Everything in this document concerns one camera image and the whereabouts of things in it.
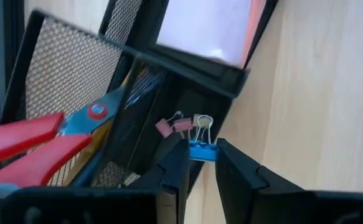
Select pink sticky note pad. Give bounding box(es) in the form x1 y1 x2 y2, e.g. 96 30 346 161
155 0 268 70

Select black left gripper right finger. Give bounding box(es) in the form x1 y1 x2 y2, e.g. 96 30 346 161
215 138 363 224

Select red-handled scissors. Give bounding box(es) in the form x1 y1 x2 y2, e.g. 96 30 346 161
0 86 126 206

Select black mesh desk organizer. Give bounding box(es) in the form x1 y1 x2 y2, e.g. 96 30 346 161
0 0 279 190

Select pink binder clip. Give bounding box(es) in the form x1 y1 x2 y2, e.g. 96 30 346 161
172 116 194 133
154 110 184 139

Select large blue binder clip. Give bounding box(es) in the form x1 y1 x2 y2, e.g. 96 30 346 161
187 114 219 162

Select yellow pencil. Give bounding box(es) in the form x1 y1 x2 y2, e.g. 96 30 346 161
61 119 115 187

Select beige binder clip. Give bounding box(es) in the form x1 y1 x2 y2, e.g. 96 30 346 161
192 113 207 128

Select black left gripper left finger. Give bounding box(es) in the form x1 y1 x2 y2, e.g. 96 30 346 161
0 139 191 224

